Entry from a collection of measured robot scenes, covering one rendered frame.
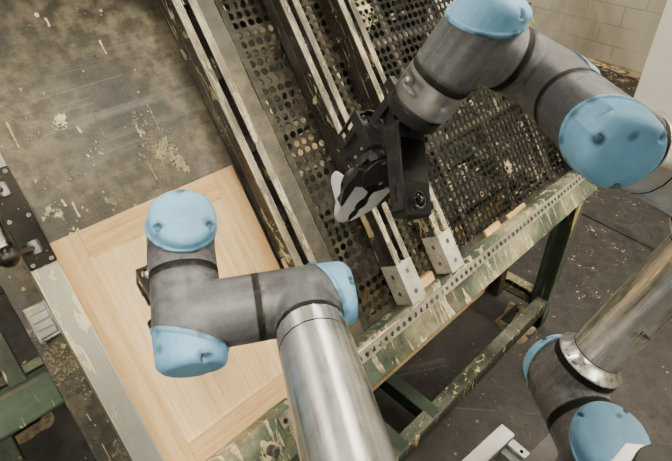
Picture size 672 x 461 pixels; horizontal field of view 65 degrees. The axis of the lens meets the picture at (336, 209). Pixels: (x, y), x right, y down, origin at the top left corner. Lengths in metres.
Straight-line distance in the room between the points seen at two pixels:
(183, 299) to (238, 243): 0.74
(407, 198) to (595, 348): 0.49
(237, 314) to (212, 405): 0.74
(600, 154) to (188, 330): 0.41
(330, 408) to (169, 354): 0.19
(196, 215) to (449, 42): 0.32
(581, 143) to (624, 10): 5.90
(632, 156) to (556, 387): 0.58
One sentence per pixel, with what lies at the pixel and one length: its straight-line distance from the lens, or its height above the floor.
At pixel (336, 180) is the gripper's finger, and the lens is 0.73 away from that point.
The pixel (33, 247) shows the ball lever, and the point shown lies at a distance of 1.13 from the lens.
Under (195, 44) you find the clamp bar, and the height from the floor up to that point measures 1.61.
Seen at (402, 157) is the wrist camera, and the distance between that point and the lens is 0.62.
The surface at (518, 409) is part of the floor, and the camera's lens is 2.54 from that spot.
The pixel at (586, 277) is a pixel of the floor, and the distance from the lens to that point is 3.27.
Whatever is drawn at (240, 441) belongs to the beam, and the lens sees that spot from 1.30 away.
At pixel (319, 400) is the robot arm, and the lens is 0.46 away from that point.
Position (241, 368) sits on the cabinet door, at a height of 0.99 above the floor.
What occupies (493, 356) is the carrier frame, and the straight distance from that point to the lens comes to 2.45.
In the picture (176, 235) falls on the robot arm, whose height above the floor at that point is 1.67.
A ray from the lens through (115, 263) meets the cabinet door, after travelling 1.21.
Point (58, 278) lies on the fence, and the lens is 1.16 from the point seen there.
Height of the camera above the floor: 2.01
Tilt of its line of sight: 35 degrees down
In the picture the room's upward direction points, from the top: straight up
